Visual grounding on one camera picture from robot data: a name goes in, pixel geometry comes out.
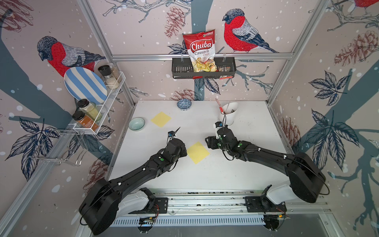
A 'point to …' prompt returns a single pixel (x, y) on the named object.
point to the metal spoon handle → (228, 103)
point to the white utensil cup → (229, 111)
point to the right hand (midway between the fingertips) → (209, 138)
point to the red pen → (220, 108)
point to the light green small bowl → (136, 124)
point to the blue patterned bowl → (184, 104)
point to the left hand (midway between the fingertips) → (187, 143)
